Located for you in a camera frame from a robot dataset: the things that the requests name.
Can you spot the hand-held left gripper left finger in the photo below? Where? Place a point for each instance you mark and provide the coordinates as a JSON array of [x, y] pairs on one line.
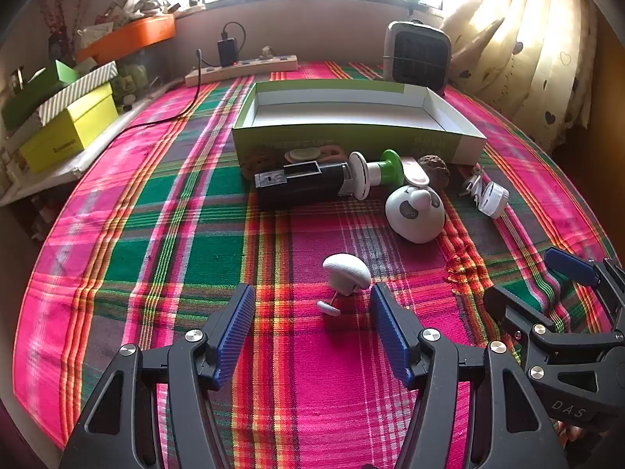
[[237, 332]]

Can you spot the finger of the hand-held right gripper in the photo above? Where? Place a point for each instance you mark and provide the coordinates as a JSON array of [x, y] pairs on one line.
[[571, 266], [508, 303]]

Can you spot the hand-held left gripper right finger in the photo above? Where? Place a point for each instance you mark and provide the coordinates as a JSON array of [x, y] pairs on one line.
[[390, 337]]

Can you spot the white mushroom-shaped knob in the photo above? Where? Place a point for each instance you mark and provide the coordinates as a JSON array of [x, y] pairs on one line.
[[344, 271]]

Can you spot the white round panda toy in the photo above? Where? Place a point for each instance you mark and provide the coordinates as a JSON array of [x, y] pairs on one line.
[[415, 220]]

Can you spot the brown walnut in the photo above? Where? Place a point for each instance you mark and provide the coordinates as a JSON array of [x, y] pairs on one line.
[[435, 171], [256, 166]]

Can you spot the black plastic device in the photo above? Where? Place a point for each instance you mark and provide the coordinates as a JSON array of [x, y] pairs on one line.
[[302, 188]]

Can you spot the green and white plunger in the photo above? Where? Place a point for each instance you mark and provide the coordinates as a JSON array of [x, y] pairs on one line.
[[390, 166]]

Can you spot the pink case with mint insert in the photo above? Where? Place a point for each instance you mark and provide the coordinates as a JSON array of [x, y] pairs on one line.
[[302, 154]]

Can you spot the green cardboard box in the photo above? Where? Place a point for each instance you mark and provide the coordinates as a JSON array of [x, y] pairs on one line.
[[351, 137]]

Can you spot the pink green plaid tablecloth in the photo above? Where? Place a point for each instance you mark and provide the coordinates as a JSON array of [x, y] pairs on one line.
[[171, 254]]

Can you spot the cream heart-print curtain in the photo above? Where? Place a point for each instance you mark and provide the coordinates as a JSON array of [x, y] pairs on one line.
[[527, 58]]

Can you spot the white shelf board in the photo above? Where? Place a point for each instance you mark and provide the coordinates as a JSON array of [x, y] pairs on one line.
[[53, 180]]

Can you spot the grey small fan heater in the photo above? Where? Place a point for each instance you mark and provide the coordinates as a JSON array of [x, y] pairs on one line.
[[415, 58]]

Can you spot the yellow cardboard box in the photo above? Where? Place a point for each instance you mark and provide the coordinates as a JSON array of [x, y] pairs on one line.
[[68, 132]]

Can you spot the beige power strip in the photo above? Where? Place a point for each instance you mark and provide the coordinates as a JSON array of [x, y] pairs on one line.
[[254, 66]]

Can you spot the pale green figurine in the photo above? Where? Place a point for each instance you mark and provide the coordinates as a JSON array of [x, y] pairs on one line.
[[134, 80]]

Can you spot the beige plug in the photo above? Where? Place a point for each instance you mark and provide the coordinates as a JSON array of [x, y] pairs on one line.
[[267, 52]]

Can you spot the black charger adapter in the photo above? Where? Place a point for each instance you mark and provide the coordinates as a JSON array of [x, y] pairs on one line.
[[226, 51]]

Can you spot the black window latch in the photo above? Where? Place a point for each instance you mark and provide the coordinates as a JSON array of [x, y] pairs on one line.
[[420, 5]]

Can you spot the green striped box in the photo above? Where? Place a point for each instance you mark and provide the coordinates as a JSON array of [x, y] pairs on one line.
[[29, 100]]

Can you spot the orange tray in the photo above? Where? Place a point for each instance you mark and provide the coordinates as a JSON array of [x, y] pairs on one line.
[[141, 34]]

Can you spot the pile of papers and packets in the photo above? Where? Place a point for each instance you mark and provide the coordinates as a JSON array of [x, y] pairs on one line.
[[151, 5]]

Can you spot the red dried flower branches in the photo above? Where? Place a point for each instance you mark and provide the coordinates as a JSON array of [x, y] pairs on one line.
[[56, 24]]

